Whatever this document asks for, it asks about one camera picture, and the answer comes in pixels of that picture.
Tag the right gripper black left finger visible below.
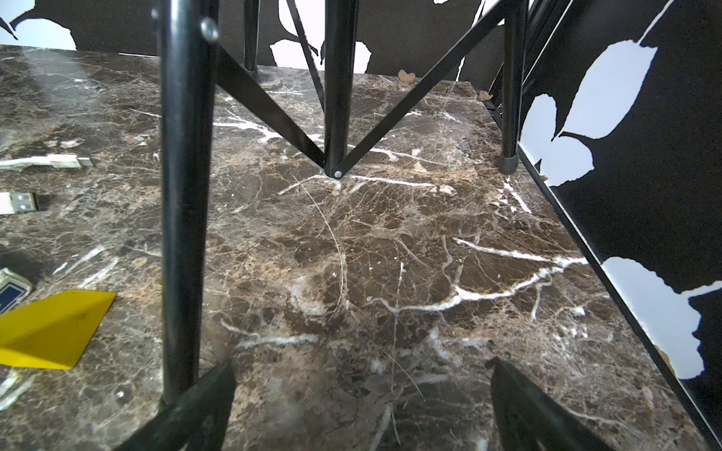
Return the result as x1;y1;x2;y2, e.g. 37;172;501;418
118;362;236;450

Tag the black music stand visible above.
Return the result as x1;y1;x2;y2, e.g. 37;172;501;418
152;1;557;405

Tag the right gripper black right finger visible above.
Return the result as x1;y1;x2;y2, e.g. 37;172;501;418
489;357;611;450

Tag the blue playing card box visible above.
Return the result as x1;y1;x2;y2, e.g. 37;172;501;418
0;268;33;314

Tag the white USB cable plug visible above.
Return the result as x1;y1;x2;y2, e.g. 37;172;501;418
0;192;38;215

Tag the yellow block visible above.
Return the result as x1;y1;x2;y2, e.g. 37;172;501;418
1;289;117;370

